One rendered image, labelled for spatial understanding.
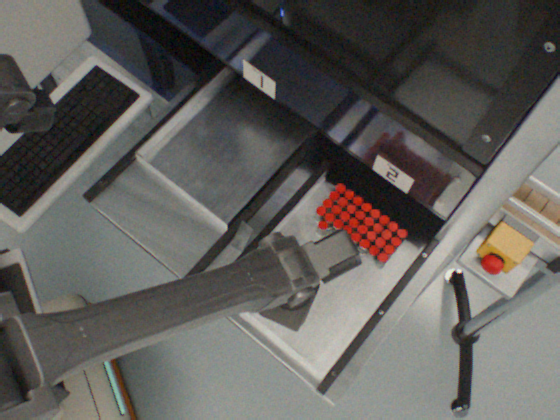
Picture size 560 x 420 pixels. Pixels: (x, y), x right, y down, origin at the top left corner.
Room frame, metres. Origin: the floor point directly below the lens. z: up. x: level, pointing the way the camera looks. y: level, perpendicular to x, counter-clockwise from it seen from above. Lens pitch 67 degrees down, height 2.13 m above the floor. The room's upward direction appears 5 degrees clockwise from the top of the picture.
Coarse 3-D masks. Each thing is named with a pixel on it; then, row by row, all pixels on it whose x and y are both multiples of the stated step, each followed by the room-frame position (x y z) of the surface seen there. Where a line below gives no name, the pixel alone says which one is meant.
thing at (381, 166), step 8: (376, 160) 0.59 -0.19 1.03; (384, 160) 0.58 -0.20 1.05; (376, 168) 0.59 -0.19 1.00; (384, 168) 0.58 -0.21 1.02; (392, 168) 0.57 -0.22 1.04; (384, 176) 0.57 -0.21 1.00; (392, 176) 0.57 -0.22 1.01; (400, 176) 0.56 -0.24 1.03; (400, 184) 0.55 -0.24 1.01; (408, 184) 0.55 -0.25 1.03
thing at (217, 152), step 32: (224, 96) 0.80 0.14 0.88; (256, 96) 0.81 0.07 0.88; (160, 128) 0.69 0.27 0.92; (192, 128) 0.71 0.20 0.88; (224, 128) 0.72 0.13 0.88; (256, 128) 0.73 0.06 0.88; (288, 128) 0.73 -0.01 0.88; (160, 160) 0.63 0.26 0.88; (192, 160) 0.63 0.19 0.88; (224, 160) 0.64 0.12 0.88; (256, 160) 0.65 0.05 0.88; (288, 160) 0.64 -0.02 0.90; (192, 192) 0.56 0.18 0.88; (224, 192) 0.56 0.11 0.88; (256, 192) 0.55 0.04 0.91; (224, 224) 0.48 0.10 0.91
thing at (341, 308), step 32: (320, 192) 0.58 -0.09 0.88; (288, 224) 0.50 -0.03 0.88; (416, 256) 0.44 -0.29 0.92; (320, 288) 0.37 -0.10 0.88; (352, 288) 0.37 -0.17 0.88; (384, 288) 0.38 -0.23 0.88; (256, 320) 0.28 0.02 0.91; (320, 320) 0.30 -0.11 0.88; (352, 320) 0.31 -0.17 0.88; (320, 352) 0.24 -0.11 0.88
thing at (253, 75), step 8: (248, 64) 0.78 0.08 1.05; (248, 72) 0.78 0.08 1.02; (256, 72) 0.77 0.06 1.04; (248, 80) 0.78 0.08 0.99; (256, 80) 0.77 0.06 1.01; (264, 80) 0.75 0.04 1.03; (272, 80) 0.74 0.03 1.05; (264, 88) 0.75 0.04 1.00; (272, 88) 0.74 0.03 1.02; (272, 96) 0.74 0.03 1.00
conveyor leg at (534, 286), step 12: (540, 276) 0.48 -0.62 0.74; (528, 288) 0.47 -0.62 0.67; (540, 288) 0.46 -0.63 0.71; (504, 300) 0.48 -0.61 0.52; (516, 300) 0.47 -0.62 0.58; (528, 300) 0.46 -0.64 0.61; (480, 312) 0.50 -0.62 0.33; (492, 312) 0.47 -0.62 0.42; (504, 312) 0.46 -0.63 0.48; (468, 324) 0.49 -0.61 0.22; (480, 324) 0.47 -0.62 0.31; (492, 324) 0.46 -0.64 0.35; (468, 336) 0.46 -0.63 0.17
